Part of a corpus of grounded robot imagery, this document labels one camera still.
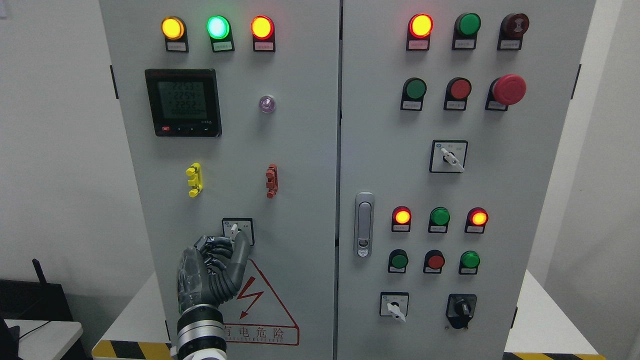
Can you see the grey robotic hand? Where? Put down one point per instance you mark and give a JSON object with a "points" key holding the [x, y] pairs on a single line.
{"points": [[211, 272]]}

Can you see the white rotary light switch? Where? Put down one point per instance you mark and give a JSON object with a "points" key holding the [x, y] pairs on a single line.
{"points": [[231, 227]]}

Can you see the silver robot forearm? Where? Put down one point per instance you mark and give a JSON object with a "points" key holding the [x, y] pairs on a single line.
{"points": [[201, 334]]}

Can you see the lit green indicator light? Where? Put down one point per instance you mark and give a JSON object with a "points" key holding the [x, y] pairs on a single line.
{"points": [[220, 34]]}

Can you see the yellow indicator light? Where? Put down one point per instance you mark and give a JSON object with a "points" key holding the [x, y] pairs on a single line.
{"points": [[175, 34]]}

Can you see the red electrical hazard sticker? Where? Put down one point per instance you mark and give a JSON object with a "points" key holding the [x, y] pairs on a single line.
{"points": [[257, 315]]}

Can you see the white platform with hazard stripes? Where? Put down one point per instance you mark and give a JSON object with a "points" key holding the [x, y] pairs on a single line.
{"points": [[541, 330]]}

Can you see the yellow terminal connector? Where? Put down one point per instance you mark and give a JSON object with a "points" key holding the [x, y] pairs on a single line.
{"points": [[194, 174]]}

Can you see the red terminal connector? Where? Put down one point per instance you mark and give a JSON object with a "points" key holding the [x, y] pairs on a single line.
{"points": [[272, 181]]}

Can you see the black digital power meter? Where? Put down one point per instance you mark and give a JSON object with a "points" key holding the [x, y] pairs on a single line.
{"points": [[184, 102]]}

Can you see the clear round lamp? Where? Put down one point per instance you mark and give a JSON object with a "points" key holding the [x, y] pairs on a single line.
{"points": [[267, 104]]}

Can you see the white side table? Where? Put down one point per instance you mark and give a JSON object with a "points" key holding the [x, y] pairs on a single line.
{"points": [[49, 342]]}

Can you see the green push button lower left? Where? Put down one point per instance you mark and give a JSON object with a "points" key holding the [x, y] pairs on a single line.
{"points": [[397, 261]]}

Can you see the green push button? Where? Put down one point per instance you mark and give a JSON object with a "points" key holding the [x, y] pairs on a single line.
{"points": [[413, 94], [397, 261], [469, 263]]}

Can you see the black device with antenna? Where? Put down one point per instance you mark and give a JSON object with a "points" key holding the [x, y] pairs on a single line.
{"points": [[33, 301]]}

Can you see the lit red indicator lower left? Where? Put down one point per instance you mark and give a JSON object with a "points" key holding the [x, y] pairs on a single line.
{"points": [[401, 219]]}

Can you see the lit red indicator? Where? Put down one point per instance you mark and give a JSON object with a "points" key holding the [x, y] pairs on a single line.
{"points": [[401, 219], [476, 221]]}

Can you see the grey electrical control cabinet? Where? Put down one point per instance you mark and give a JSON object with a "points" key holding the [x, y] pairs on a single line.
{"points": [[337, 75]]}

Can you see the red push button lower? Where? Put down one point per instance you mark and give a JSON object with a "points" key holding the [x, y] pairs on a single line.
{"points": [[433, 262]]}

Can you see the red push button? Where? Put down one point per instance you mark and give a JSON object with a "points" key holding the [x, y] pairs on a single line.
{"points": [[457, 92], [433, 262]]}

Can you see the green indicator lower middle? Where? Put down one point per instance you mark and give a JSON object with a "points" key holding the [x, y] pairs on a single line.
{"points": [[439, 220]]}

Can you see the red indicator light left door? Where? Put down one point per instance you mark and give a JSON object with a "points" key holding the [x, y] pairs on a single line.
{"points": [[263, 32]]}

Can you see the green push button lower right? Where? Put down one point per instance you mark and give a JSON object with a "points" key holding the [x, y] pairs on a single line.
{"points": [[469, 263]]}

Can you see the lit red indicator lower right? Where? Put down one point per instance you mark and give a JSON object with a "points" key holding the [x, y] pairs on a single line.
{"points": [[476, 221]]}

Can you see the green push button upper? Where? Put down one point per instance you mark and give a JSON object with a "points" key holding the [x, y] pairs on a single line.
{"points": [[413, 94]]}

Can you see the red push button upper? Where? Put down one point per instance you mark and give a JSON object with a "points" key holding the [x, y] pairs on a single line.
{"points": [[457, 92]]}

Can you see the red indicator light top right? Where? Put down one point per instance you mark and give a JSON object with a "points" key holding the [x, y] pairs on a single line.
{"points": [[419, 30]]}

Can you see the red emergency stop button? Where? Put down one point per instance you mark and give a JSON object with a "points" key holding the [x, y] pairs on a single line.
{"points": [[504, 91]]}

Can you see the green indicator light top right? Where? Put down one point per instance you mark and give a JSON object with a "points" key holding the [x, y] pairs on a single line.
{"points": [[466, 28]]}

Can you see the dark red buzzer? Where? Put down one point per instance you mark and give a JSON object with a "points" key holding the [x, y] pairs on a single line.
{"points": [[511, 32]]}

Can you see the silver door latch handle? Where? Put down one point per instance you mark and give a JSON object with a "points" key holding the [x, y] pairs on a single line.
{"points": [[363, 223]]}

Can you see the white rotary switch lower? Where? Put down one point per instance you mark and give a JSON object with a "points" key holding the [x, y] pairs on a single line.
{"points": [[395, 305]]}

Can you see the black rotary selector switch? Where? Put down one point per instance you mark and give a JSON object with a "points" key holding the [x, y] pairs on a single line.
{"points": [[460, 308]]}

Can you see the white rotary switch upper right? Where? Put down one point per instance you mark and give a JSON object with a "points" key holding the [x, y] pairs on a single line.
{"points": [[448, 156]]}

